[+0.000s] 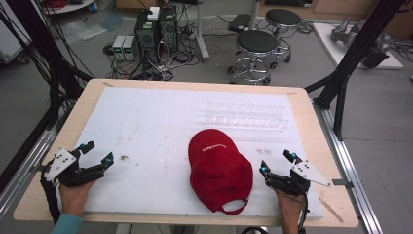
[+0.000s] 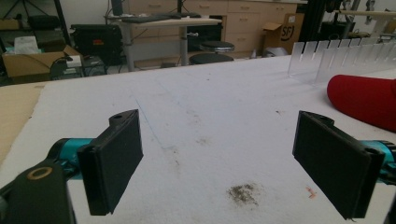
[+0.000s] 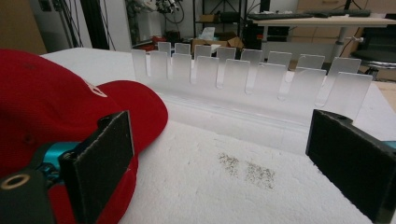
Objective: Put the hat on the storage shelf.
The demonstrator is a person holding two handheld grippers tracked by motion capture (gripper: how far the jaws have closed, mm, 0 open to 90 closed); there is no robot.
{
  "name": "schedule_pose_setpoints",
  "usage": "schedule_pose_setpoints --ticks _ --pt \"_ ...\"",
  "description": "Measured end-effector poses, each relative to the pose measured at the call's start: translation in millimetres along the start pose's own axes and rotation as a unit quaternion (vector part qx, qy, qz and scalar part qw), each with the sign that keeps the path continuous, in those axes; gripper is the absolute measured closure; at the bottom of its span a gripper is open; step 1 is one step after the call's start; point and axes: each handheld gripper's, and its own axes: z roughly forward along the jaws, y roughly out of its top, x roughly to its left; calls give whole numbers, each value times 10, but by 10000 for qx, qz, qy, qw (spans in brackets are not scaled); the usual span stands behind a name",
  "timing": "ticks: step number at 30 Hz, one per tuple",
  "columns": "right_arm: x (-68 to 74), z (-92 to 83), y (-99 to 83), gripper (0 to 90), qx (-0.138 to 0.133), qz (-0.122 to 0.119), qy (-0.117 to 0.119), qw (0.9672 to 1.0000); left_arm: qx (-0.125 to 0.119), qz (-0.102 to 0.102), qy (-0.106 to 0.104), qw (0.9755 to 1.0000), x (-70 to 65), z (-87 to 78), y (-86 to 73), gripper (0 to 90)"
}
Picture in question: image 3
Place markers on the black metal stand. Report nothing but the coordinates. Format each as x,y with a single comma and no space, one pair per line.
93,23

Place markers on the black office chair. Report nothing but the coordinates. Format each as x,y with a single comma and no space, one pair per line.
378,46

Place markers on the light wooden desk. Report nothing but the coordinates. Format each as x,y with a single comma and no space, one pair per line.
323,21

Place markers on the black keyboard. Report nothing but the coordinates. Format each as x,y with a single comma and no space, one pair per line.
280,15

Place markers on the red baseball cap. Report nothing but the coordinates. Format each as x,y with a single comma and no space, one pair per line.
46,102

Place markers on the cardboard box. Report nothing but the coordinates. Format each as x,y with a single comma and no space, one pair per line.
218,42

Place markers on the clear acrylic slotted rack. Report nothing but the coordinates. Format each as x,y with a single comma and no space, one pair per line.
246,84

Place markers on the black metal shelf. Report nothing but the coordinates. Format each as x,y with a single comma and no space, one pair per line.
218,18

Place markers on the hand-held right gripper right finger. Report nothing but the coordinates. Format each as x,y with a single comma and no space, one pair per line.
348,161

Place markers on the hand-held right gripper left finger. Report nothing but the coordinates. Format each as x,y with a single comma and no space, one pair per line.
99,165

